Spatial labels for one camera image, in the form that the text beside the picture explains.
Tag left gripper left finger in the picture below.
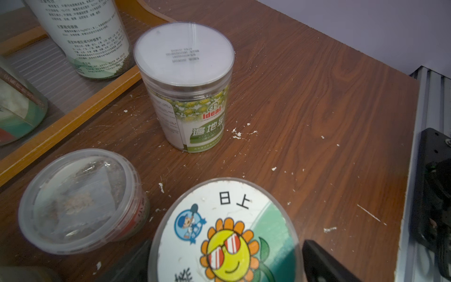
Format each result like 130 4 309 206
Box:
96 240 152 282

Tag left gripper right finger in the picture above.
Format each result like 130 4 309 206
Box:
302 240 361 282

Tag clear cup red label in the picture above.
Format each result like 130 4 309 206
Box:
18 149 150 255

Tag sunflower lid jar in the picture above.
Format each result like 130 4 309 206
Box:
148 177 304 282

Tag tomato lid jar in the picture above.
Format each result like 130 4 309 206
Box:
1 58 48 146

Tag white green Ideal jar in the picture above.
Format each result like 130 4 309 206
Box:
134 22 235 153

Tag clear cup yellow seeds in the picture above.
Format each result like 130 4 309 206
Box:
1 266 63 282

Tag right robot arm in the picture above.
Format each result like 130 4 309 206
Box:
409 128 451 281

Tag wooden three-tier shelf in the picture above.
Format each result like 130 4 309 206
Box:
1 1 175 186

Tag white lid text jar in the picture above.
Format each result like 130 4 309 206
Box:
24 0 135 79

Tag aluminium front rail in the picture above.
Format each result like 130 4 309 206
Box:
395 67 451 282

